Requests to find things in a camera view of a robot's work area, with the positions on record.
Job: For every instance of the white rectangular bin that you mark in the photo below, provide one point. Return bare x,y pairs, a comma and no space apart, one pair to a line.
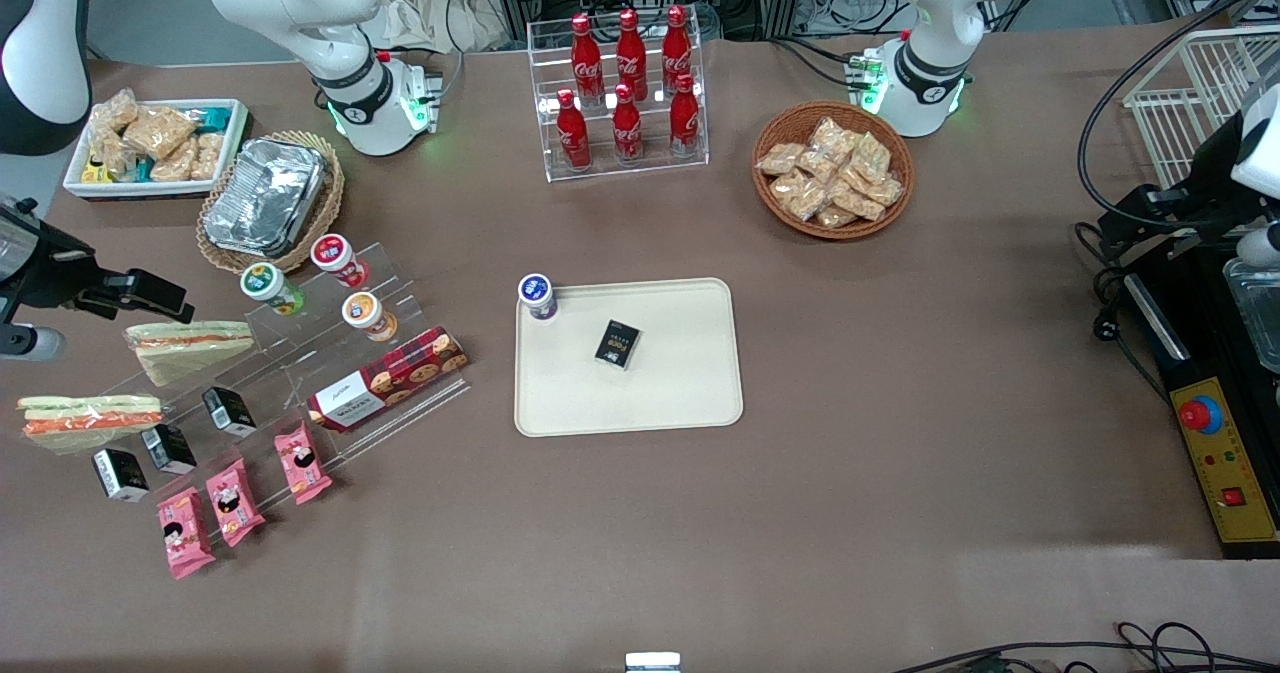
232,138

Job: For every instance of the clear acrylic bottle rack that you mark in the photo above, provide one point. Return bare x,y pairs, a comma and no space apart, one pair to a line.
545,143

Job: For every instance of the orange lid yogurt cup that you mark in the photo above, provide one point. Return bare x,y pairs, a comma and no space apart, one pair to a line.
365,313

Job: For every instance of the red plaid cookie box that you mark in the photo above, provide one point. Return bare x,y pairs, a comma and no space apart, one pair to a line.
385,381

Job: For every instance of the clear acrylic stepped stand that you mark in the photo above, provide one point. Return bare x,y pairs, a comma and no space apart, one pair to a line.
300,378

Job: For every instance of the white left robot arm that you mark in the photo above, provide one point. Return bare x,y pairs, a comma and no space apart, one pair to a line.
940,43

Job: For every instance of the blue lid yogurt cup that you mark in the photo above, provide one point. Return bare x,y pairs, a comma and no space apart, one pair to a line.
537,295

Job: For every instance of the black machine with yellow panel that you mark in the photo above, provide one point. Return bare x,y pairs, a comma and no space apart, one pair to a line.
1225,473

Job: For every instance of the green lid yogurt cup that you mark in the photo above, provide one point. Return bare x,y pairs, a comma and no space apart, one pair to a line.
265,285

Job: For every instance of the triangle sandwich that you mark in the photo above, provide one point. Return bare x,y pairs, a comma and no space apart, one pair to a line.
90,421
185,345

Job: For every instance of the small white device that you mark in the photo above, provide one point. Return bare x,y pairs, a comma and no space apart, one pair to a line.
652,663

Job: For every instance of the clear bag of crackers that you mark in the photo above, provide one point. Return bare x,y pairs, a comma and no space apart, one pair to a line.
158,131
208,155
836,217
780,159
818,166
175,163
858,203
885,191
872,158
832,138
110,155
800,196
113,111

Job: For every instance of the clear plastic container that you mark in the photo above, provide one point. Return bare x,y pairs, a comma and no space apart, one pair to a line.
1258,313

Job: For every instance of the beige cloth bag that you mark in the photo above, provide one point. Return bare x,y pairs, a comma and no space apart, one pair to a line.
420,8

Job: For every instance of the round brown wicker bowl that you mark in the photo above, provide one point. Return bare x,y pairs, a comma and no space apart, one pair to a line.
780,213

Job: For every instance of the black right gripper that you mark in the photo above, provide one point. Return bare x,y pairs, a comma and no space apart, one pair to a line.
48,275

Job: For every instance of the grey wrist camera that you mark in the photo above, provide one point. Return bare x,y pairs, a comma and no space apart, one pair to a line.
1262,246
30,341

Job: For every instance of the small black box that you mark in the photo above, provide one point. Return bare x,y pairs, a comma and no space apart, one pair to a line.
120,475
617,345
168,449
230,411

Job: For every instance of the aluminium foil container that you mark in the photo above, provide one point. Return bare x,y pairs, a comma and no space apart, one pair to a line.
265,198

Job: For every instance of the beige plastic tray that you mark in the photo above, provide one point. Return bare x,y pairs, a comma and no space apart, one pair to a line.
690,373

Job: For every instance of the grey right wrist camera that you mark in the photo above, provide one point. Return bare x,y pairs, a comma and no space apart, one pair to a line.
30,341

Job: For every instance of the red cola bottle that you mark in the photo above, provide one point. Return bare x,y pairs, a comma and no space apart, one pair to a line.
631,58
586,63
573,138
677,53
684,123
627,131

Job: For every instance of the yellow snack pack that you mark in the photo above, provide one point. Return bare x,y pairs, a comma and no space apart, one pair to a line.
95,173

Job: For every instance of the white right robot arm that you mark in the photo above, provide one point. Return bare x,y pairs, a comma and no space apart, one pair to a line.
300,3

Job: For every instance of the pink snack pack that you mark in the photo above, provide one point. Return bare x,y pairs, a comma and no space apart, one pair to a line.
303,463
235,503
185,533

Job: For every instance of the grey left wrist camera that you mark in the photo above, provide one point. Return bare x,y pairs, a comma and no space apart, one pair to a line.
1262,246

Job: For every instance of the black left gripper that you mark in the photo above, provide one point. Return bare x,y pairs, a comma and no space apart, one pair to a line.
1203,196

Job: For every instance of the red lid yogurt cup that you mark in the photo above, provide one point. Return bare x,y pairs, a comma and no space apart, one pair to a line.
335,255

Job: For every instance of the flat wicker basket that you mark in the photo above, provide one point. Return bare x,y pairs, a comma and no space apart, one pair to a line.
330,208

